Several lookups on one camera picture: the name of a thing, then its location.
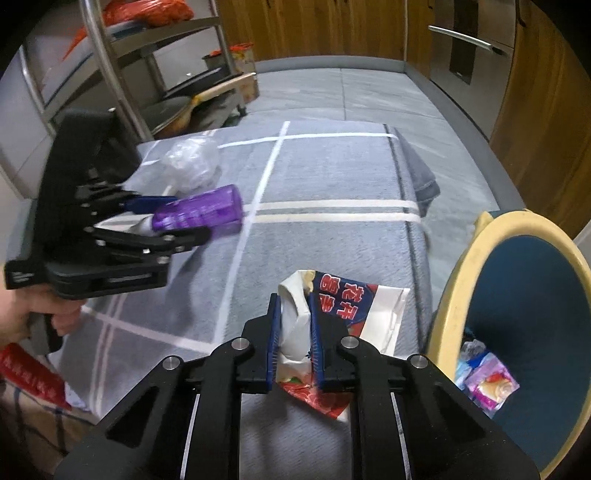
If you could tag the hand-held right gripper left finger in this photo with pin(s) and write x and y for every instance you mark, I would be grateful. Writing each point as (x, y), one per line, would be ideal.
(273, 350)

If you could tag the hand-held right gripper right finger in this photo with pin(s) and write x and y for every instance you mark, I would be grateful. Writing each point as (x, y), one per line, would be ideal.
(317, 355)

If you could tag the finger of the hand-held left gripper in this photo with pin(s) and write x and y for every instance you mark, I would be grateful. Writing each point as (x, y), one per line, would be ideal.
(152, 242)
(147, 204)

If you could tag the purple plastic bottle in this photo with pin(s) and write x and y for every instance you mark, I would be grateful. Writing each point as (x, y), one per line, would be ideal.
(203, 210)

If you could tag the red and white snack packet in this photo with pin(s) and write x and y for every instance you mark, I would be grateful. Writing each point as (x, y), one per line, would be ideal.
(360, 304)

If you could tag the pink snack packet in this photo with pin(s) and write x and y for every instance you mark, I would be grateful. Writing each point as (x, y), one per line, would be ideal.
(491, 383)

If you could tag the yellow rimmed blue bin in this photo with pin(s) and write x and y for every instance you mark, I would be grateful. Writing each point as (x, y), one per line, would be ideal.
(531, 300)

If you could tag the person's left hand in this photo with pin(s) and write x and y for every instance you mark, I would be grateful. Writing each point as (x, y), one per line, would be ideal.
(14, 314)

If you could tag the clear crumpled plastic bag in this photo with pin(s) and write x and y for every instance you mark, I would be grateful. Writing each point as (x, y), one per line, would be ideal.
(191, 159)

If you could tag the black pan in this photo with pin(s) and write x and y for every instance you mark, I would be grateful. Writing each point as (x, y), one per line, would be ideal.
(168, 115)

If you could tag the stainless steel rack cart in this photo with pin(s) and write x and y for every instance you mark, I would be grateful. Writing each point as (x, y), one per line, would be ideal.
(115, 55)

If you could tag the grey mat with white stripes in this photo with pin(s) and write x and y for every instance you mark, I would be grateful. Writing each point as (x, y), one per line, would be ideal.
(323, 230)

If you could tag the blue wrapper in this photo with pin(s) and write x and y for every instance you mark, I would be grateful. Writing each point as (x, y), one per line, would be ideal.
(471, 362)

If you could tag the small metal pot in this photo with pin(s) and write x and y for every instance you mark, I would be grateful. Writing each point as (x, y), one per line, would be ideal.
(214, 62)

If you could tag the orange plastic bag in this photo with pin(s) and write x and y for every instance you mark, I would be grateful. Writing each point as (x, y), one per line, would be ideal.
(147, 11)

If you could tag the cardboard box with red label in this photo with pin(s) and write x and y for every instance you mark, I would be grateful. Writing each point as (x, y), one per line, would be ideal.
(247, 69)

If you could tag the red packet with white lettering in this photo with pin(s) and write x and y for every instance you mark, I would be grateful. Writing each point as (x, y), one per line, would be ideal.
(32, 374)

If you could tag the grey denim cloth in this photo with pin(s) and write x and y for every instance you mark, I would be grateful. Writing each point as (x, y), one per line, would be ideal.
(420, 180)

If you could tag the checked cloth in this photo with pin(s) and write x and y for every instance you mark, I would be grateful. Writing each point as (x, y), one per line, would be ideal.
(32, 438)

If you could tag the wooden cabinet row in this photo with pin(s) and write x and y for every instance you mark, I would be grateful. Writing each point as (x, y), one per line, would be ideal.
(323, 27)

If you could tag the tall wooden cabinet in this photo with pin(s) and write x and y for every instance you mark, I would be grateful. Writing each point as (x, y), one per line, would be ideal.
(545, 115)

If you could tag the stainless steel oven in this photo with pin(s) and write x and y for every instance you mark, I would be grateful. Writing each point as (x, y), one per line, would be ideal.
(466, 37)

